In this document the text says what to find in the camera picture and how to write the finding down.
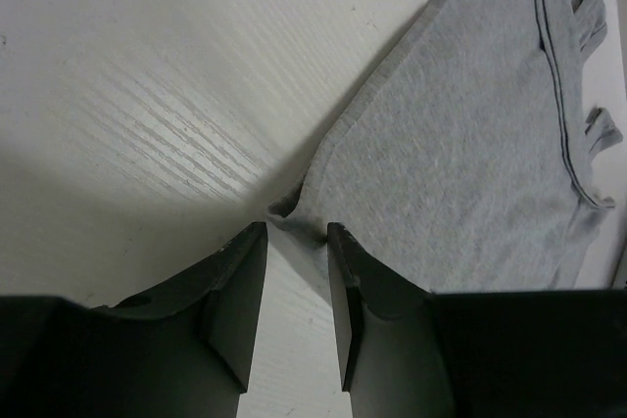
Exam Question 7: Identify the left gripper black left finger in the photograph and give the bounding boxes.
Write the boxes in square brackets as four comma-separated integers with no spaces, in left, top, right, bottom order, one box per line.
[87,222,267,417]

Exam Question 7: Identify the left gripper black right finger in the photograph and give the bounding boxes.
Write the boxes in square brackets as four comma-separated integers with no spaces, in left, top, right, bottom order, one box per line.
[327,223,456,417]

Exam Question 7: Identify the grey tank top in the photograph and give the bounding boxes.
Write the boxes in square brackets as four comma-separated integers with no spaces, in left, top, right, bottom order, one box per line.
[268,0,622,292]

